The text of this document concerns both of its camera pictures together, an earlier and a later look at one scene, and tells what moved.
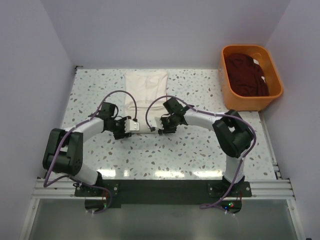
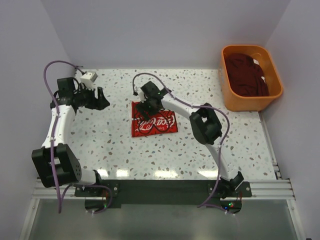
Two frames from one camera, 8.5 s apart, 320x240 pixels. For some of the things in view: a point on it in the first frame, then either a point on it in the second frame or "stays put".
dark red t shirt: [246, 76] stays put
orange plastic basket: [249, 79] stays put
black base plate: [163, 193] stays put
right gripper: [165, 124] → [146, 107]
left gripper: [120, 127] → [94, 98]
